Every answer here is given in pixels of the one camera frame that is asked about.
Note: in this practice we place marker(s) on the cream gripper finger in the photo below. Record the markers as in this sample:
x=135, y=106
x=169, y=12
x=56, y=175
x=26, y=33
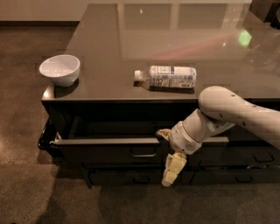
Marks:
x=164, y=133
x=174, y=164

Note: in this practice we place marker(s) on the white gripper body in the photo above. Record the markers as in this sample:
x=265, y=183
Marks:
x=183, y=138

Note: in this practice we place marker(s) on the drawer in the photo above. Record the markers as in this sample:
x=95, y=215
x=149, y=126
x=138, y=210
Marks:
x=112, y=143
x=224, y=156
x=125, y=176
x=230, y=176
x=238, y=134

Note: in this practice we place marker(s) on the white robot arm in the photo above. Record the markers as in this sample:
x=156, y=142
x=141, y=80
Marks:
x=219, y=110

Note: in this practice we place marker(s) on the dark grey drawer cabinet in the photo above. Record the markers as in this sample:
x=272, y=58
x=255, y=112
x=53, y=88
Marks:
x=226, y=43

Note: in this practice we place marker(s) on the clear plastic water bottle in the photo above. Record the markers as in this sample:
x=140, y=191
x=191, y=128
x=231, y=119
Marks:
x=167, y=76

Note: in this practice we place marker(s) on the black bin with trash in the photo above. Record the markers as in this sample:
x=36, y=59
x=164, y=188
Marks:
x=49, y=137

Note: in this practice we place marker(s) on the white ceramic bowl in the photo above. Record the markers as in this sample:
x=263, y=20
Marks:
x=62, y=70

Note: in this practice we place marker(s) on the dark box on counter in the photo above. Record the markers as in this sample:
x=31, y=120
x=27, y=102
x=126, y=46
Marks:
x=265, y=10

